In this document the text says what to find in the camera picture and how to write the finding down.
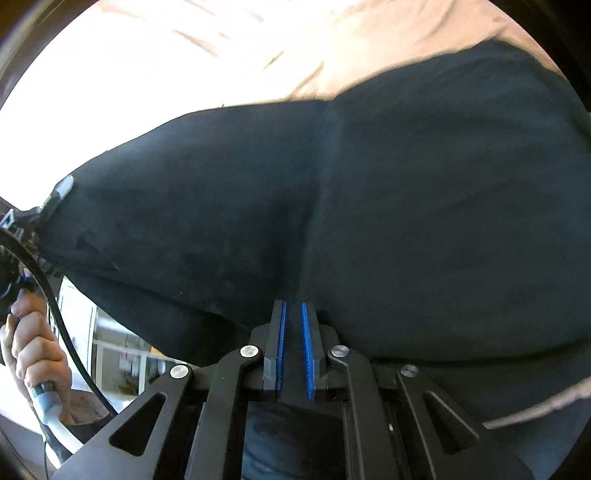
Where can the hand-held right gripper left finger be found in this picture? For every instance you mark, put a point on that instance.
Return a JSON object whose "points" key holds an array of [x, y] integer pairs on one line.
{"points": [[281, 350]]}

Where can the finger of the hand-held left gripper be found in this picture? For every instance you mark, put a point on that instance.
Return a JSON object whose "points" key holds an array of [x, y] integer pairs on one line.
{"points": [[62, 189]]}

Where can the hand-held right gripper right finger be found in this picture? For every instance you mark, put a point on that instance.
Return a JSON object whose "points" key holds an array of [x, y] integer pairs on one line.
{"points": [[308, 355]]}

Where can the black pants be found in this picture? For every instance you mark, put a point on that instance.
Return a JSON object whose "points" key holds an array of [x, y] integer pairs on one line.
{"points": [[415, 207]]}

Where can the person's left hand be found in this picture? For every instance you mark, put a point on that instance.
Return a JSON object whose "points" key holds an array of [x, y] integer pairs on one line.
{"points": [[37, 346]]}

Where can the white shelf unit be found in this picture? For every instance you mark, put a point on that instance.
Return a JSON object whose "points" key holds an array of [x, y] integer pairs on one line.
{"points": [[120, 355]]}

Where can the orange blanket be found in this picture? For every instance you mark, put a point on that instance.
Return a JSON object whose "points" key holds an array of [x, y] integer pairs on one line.
{"points": [[369, 46]]}

